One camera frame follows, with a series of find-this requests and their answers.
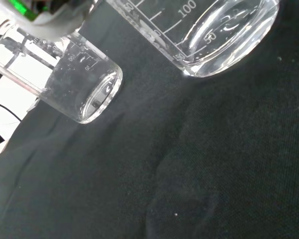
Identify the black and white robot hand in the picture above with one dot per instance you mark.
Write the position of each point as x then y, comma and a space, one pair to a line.
52, 27

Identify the clear cloth clip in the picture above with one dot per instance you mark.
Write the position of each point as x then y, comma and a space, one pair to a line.
32, 106

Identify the black bench cloth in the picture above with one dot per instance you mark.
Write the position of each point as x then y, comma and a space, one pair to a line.
164, 161

